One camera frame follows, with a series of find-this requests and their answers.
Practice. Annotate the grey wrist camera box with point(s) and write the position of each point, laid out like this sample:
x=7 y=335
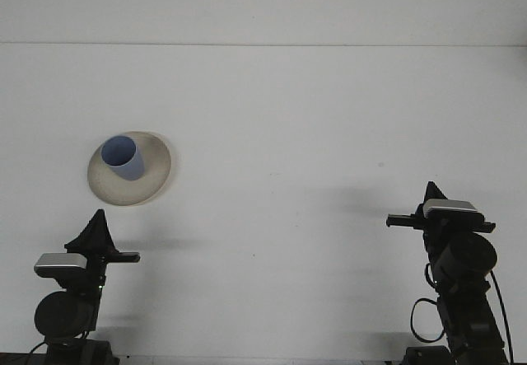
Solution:
x=59 y=263
x=449 y=207

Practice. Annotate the pale round plate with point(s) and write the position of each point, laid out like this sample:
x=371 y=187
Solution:
x=123 y=192

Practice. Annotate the pale blue cup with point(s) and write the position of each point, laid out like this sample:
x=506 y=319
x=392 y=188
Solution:
x=129 y=169

